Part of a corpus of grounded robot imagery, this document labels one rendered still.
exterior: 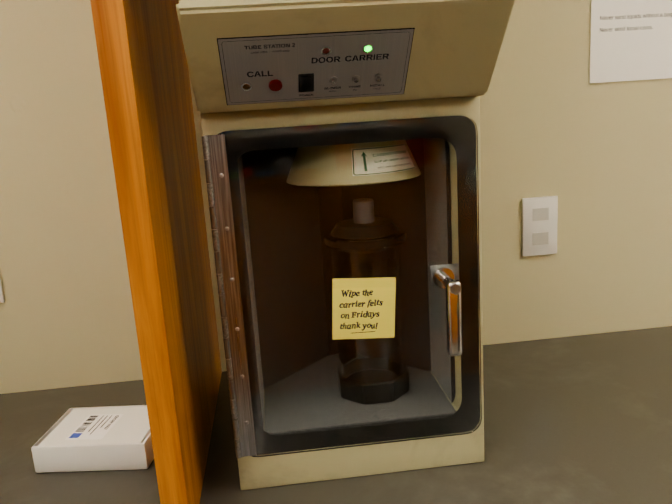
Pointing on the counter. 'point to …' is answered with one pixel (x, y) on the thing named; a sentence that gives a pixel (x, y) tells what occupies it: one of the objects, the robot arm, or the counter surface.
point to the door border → (218, 172)
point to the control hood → (435, 42)
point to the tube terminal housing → (298, 469)
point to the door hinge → (221, 291)
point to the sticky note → (363, 308)
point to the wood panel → (162, 232)
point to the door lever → (443, 278)
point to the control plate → (309, 50)
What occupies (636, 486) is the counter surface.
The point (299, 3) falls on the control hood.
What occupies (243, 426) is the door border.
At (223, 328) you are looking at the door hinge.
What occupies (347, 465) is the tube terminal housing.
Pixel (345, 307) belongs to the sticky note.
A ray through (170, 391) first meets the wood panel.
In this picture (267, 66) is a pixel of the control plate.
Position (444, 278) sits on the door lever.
